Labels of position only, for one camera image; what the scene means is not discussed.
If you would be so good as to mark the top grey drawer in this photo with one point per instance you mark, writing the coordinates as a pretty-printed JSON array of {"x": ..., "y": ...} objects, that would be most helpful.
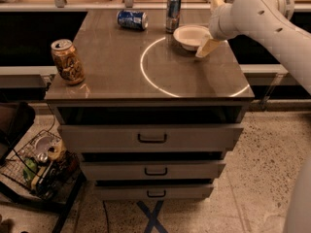
[{"x": 150, "y": 138}]

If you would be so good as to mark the middle grey drawer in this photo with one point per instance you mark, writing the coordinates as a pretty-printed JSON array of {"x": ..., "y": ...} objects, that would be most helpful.
[{"x": 152, "y": 170}]

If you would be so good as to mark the blue crushed soda can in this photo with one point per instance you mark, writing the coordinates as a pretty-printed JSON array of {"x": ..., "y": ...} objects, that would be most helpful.
[{"x": 132, "y": 19}]

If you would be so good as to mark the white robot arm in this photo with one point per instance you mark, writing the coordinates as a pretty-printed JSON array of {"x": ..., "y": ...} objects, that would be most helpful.
[{"x": 268, "y": 23}]

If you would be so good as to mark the orange patterned soda can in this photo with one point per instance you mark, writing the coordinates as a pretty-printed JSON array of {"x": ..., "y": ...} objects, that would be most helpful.
[{"x": 67, "y": 61}]

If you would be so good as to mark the grey drawer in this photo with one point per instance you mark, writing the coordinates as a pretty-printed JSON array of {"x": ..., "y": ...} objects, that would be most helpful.
[
  {"x": 157, "y": 192},
  {"x": 152, "y": 170},
  {"x": 150, "y": 138}
]

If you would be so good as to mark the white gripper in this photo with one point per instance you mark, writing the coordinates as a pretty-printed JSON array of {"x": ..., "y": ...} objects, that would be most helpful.
[{"x": 216, "y": 24}]

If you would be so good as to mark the tall silver blue can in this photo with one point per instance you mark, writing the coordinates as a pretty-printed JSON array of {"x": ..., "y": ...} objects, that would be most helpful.
[{"x": 173, "y": 8}]

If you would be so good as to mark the white paper bowl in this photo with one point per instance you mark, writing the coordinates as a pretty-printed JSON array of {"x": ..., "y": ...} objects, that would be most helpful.
[{"x": 191, "y": 36}]

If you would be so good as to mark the black wire basket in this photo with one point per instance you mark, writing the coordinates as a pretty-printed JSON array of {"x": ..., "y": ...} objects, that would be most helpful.
[{"x": 43, "y": 166}]

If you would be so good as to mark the grey drawer cabinet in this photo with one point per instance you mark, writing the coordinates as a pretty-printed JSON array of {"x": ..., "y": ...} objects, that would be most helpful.
[{"x": 147, "y": 78}]

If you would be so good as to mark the bottom grey drawer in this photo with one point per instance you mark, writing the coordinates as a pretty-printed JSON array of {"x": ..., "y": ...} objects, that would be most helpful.
[{"x": 157, "y": 192}]

